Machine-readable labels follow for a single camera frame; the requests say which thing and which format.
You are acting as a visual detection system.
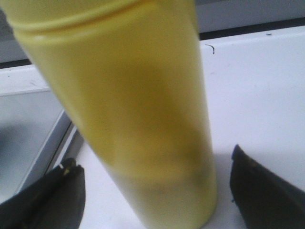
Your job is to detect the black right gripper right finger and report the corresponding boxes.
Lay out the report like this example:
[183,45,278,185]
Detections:
[229,145,305,229]

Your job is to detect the yellow squeeze bottle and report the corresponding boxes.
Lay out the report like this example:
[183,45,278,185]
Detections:
[0,0,217,229]

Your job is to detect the silver electronic kitchen scale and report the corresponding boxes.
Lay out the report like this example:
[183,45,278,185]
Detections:
[0,91,84,202]

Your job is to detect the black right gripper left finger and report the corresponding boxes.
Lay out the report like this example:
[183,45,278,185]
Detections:
[0,158,86,229]

